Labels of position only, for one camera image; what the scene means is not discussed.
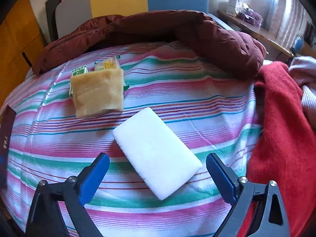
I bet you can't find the wooden side shelf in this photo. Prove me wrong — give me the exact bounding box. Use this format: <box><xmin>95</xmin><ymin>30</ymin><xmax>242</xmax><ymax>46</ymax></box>
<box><xmin>217</xmin><ymin>0</ymin><xmax>316</xmax><ymax>58</ymax></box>

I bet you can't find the striped pink green bedspread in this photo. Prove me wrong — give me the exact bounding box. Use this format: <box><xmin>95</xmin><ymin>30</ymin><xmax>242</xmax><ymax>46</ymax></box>
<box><xmin>0</xmin><ymin>42</ymin><xmax>264</xmax><ymax>237</ymax></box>

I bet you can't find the maroon puffer jacket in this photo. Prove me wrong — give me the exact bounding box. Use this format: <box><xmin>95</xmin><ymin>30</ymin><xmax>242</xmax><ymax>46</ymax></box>
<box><xmin>32</xmin><ymin>10</ymin><xmax>266</xmax><ymax>79</ymax></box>

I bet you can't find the orange wooden wardrobe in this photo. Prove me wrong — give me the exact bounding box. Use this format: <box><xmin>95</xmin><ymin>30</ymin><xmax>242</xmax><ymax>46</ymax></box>
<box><xmin>1</xmin><ymin>0</ymin><xmax>47</xmax><ymax>104</ymax></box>

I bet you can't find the gold tray with maroon rim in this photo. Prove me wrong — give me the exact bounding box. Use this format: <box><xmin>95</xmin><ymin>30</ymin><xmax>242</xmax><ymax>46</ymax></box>
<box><xmin>0</xmin><ymin>105</ymin><xmax>16</xmax><ymax>188</ymax></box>

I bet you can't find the yellow sponge chunk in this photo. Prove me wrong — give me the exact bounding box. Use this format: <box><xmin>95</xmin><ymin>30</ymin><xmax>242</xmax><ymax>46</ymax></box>
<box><xmin>70</xmin><ymin>69</ymin><xmax>124</xmax><ymax>118</ymax></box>

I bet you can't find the small green white carton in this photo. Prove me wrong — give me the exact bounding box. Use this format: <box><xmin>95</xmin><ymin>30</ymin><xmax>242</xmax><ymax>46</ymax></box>
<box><xmin>69</xmin><ymin>65</ymin><xmax>88</xmax><ymax>98</ymax></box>

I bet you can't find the cracker packet green trim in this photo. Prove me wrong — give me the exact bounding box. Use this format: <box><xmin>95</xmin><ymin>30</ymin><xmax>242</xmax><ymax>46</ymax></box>
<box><xmin>94</xmin><ymin>56</ymin><xmax>130</xmax><ymax>92</ymax></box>

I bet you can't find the red blanket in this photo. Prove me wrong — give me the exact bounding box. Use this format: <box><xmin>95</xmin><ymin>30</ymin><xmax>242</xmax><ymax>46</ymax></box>
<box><xmin>232</xmin><ymin>62</ymin><xmax>315</xmax><ymax>236</ymax></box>

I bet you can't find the white foam block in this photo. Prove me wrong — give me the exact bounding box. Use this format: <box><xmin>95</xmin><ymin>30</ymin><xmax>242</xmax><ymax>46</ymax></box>
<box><xmin>113</xmin><ymin>108</ymin><xmax>202</xmax><ymax>201</ymax></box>

